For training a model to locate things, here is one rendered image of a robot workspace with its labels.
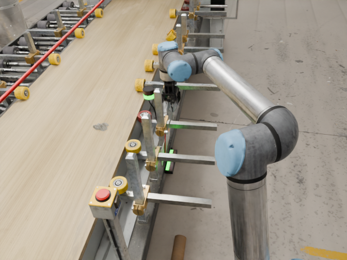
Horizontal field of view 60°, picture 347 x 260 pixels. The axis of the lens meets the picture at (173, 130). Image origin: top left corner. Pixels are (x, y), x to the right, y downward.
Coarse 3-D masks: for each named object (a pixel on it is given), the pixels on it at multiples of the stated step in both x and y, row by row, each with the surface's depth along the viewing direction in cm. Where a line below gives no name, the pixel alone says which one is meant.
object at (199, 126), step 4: (152, 120) 175; (152, 124) 174; (156, 124) 173; (172, 124) 171; (176, 124) 171; (180, 124) 171; (184, 124) 170; (188, 124) 170; (192, 124) 170; (196, 124) 170; (200, 124) 170; (204, 124) 169; (208, 124) 169; (212, 124) 169; (216, 124) 169; (184, 128) 172; (188, 128) 172; (192, 128) 171; (196, 128) 171; (200, 128) 170; (204, 128) 170; (208, 128) 169; (212, 128) 169; (216, 128) 168
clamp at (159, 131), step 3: (165, 117) 175; (165, 120) 172; (165, 123) 170; (156, 126) 169; (165, 126) 170; (156, 129) 168; (159, 129) 167; (162, 129) 167; (165, 129) 170; (156, 132) 168; (159, 132) 167; (162, 132) 167; (159, 135) 169; (162, 135) 169
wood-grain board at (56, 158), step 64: (128, 0) 332; (64, 64) 224; (128, 64) 219; (0, 128) 170; (64, 128) 167; (128, 128) 164; (0, 192) 135; (64, 192) 133; (0, 256) 111; (64, 256) 110
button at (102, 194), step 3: (102, 189) 91; (105, 189) 91; (99, 192) 90; (102, 192) 90; (105, 192) 90; (108, 192) 90; (96, 195) 90; (99, 195) 89; (102, 195) 89; (105, 195) 89; (108, 195) 89; (99, 198) 88; (102, 198) 88; (105, 198) 88
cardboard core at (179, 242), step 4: (176, 236) 205; (180, 236) 203; (184, 236) 205; (176, 240) 202; (180, 240) 201; (184, 240) 203; (176, 244) 200; (180, 244) 199; (184, 244) 201; (176, 248) 197; (180, 248) 197; (184, 248) 200; (172, 252) 197; (176, 252) 195; (180, 252) 195; (172, 256) 194; (176, 256) 193; (180, 256) 194
